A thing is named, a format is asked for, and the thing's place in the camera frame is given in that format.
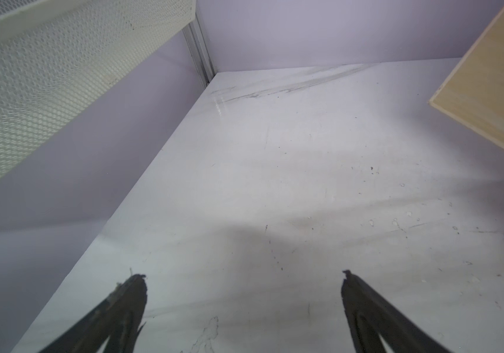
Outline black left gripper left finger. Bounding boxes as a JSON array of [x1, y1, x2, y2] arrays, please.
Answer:
[[41, 274, 148, 352]]

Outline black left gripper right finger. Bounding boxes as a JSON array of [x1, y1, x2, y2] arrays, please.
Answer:
[[341, 270, 448, 352]]

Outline light plywood board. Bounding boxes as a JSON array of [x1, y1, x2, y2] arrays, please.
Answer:
[[429, 7, 504, 149]]

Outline white mesh wall shelf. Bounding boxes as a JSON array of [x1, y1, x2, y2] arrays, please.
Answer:
[[0, 1, 196, 179]]

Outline aluminium frame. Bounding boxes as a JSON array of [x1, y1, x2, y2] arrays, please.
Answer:
[[182, 15, 217, 88]]

